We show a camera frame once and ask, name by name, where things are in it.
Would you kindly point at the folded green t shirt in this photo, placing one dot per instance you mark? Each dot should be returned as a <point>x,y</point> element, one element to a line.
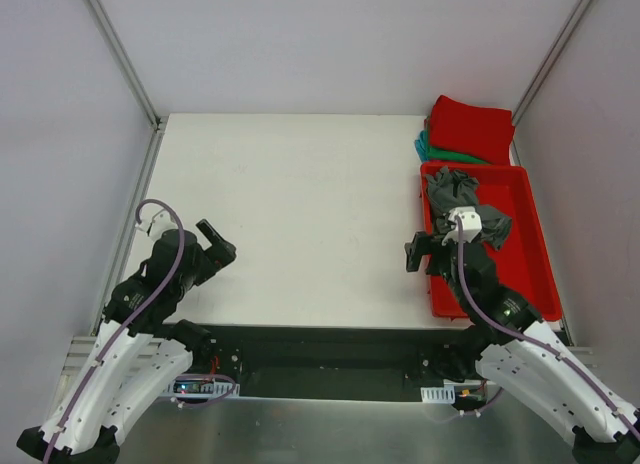
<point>434,153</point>

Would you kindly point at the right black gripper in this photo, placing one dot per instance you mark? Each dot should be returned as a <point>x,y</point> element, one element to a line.
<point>422,250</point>

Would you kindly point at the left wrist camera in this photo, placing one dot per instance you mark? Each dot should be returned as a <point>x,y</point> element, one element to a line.
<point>157,225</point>

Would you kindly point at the folded teal t shirt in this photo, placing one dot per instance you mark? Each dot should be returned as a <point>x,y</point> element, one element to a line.
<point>422,147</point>

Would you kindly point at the right white cable duct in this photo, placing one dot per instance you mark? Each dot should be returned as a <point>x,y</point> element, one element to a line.
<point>438,395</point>

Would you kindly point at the front aluminium rail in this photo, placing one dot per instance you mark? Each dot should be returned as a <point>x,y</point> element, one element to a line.
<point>81,347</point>

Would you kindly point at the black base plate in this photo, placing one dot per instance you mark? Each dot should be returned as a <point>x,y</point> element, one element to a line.
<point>352,364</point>

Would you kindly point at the left white cable duct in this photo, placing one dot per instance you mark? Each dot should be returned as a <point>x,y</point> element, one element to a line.
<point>200,389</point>

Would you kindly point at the right aluminium frame post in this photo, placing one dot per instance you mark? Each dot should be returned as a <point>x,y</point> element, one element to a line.
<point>576,16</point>

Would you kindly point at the aluminium frame post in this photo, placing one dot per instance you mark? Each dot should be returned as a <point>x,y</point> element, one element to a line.
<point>576,16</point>
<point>106,28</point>

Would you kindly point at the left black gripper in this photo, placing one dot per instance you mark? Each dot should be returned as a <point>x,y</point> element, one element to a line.
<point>220,252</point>

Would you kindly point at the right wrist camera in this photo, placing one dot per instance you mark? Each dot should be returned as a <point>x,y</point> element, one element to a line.
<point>465,225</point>

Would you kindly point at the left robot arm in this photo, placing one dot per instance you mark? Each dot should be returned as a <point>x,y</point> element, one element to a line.
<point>102,406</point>

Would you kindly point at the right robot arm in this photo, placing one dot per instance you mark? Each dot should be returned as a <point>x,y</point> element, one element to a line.
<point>510,344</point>

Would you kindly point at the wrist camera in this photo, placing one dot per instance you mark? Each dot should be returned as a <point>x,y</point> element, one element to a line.
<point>157,225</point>
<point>465,225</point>

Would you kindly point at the red plastic bin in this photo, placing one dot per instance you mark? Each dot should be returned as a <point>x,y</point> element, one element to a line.
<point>522,263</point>

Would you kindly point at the folded red t shirt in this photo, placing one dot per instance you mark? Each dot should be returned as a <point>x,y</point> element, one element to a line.
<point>482,132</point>

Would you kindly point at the dark grey t shirt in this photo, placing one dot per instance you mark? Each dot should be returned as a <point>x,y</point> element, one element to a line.
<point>448,189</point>

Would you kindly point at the white cable duct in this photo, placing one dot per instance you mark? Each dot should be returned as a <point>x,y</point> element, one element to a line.
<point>438,395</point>
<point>200,389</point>

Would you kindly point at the left aluminium frame post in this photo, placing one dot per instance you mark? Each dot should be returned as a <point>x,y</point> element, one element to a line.
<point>106,28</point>

